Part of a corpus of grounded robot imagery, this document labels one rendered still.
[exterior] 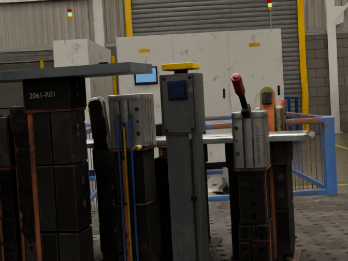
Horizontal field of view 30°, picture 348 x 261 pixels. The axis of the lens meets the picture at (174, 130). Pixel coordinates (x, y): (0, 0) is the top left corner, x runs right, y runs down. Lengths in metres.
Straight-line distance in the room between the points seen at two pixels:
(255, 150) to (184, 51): 8.19
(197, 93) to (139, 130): 0.23
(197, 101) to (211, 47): 8.34
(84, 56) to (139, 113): 8.14
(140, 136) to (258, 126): 0.25
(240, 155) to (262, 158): 0.05
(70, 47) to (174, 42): 1.50
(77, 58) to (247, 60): 2.46
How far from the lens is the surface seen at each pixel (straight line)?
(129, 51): 9.49
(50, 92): 1.27
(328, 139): 3.51
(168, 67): 1.20
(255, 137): 1.33
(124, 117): 1.39
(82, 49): 9.52
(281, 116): 1.66
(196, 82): 1.19
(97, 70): 1.20
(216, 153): 9.53
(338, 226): 1.95
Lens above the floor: 1.10
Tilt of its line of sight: 3 degrees down
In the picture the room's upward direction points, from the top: 3 degrees counter-clockwise
